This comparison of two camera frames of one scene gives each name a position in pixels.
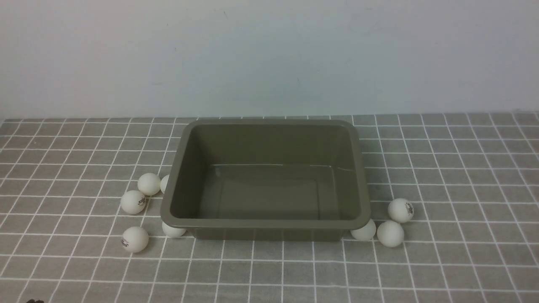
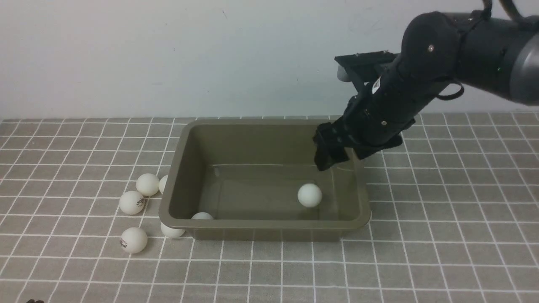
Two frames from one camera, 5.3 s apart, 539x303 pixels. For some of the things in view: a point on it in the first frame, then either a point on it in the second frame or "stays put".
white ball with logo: [133, 202] stays put
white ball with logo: [401, 210] to [310, 195]
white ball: [366, 232] to [202, 216]
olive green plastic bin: [267, 180] stays put
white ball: [172, 232] stays put
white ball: [149, 184] stays put
